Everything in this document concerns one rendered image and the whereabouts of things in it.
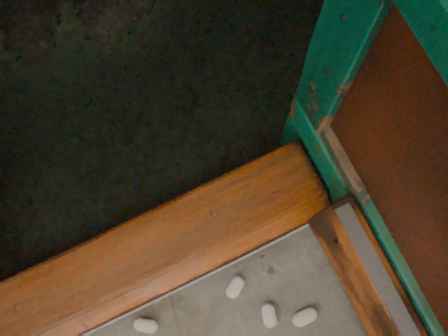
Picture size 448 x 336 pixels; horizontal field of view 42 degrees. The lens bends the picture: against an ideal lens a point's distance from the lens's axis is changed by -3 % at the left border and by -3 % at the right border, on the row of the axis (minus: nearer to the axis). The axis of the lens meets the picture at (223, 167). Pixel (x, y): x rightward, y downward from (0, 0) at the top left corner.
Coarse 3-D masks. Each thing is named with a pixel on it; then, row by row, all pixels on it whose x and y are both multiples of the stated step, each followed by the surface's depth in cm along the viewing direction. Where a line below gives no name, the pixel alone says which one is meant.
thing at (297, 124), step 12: (300, 108) 84; (288, 120) 93; (300, 120) 87; (288, 132) 97; (300, 132) 90; (312, 132) 84; (312, 144) 86; (312, 156) 90; (324, 156) 83; (324, 168) 86; (324, 180) 89; (336, 180) 83; (336, 192) 86; (348, 192) 81
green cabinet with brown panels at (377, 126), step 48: (336, 0) 56; (384, 0) 48; (432, 0) 41; (336, 48) 62; (384, 48) 54; (432, 48) 44; (336, 96) 68; (384, 96) 59; (432, 96) 50; (336, 144) 79; (384, 144) 65; (432, 144) 54; (384, 192) 71; (432, 192) 59; (384, 240) 76; (432, 240) 64; (432, 288) 70
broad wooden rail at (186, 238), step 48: (288, 144) 91; (192, 192) 88; (240, 192) 88; (288, 192) 88; (96, 240) 86; (144, 240) 86; (192, 240) 86; (240, 240) 87; (0, 288) 84; (48, 288) 85; (96, 288) 85; (144, 288) 85
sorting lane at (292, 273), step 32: (256, 256) 88; (288, 256) 88; (320, 256) 88; (192, 288) 87; (224, 288) 87; (256, 288) 87; (288, 288) 87; (320, 288) 87; (128, 320) 86; (160, 320) 86; (192, 320) 86; (224, 320) 86; (256, 320) 86; (288, 320) 86; (320, 320) 86; (352, 320) 86
